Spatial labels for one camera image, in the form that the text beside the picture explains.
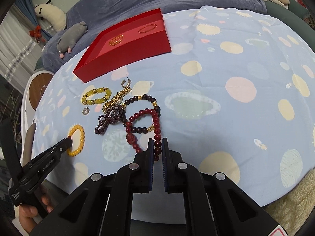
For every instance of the grey plush toy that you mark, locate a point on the grey plush toy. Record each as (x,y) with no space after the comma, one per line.
(70,37)

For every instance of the sheer white curtain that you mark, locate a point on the sheer white curtain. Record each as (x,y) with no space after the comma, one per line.
(19,51)

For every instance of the red ribbon bow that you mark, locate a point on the red ribbon bow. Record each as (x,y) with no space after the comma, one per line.
(36,33)

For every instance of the light blue patterned bedsheet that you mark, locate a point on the light blue patterned bedsheet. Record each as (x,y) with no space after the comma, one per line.
(236,95)

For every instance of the silver hoop earring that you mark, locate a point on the silver hoop earring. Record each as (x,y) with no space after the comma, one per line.
(126,83)

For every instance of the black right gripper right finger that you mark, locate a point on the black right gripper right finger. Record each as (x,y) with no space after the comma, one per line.
(165,159)

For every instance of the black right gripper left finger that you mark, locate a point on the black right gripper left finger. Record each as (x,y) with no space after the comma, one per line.
(150,163)

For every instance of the purple garnet bead strand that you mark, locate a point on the purple garnet bead strand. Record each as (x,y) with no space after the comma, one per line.
(111,116)

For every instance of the cream fluffy rug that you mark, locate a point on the cream fluffy rug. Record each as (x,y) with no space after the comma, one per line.
(292,210)

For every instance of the left hand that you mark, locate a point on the left hand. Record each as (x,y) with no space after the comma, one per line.
(27,212)

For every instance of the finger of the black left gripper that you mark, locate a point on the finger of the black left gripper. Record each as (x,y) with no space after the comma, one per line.
(65,144)

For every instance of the white plush toy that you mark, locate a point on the white plush toy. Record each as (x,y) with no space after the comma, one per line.
(55,16)

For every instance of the red jewelry box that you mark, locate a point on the red jewelry box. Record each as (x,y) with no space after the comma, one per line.
(134,39)

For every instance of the gold metal watch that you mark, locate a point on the gold metal watch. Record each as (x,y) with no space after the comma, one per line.
(117,99)

